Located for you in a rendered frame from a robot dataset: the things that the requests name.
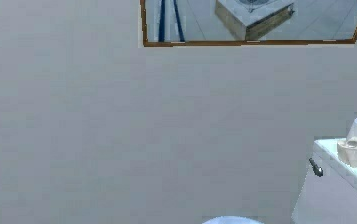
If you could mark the white toilet paper roll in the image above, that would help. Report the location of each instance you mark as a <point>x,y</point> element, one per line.
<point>352,151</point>

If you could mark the wooden framed wall picture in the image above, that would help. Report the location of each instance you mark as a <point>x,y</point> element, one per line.
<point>252,20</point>

